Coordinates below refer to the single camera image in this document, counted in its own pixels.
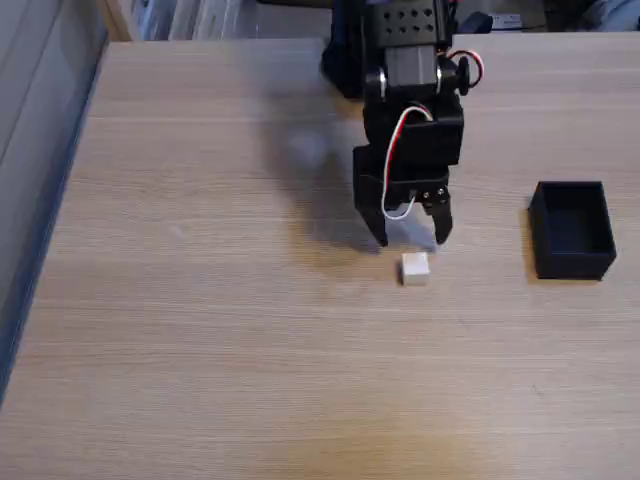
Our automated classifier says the white cube block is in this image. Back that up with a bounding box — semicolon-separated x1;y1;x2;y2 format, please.
397;251;432;288

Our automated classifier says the black open box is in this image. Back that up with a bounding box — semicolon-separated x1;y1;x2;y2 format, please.
526;180;618;282

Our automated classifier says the dark blue rounded object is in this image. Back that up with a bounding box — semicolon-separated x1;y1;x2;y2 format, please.
459;11;495;35

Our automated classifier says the black background object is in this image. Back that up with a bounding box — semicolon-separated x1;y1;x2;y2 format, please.
543;0;601;32

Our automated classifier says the stack of white sheets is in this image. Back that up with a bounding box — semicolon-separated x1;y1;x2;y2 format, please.
138;0;261;42

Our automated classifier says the white and red servo cable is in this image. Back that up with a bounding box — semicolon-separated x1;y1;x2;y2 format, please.
380;48;486;222

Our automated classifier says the light wooden frame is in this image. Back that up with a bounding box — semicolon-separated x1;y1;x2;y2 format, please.
96;0;134;43

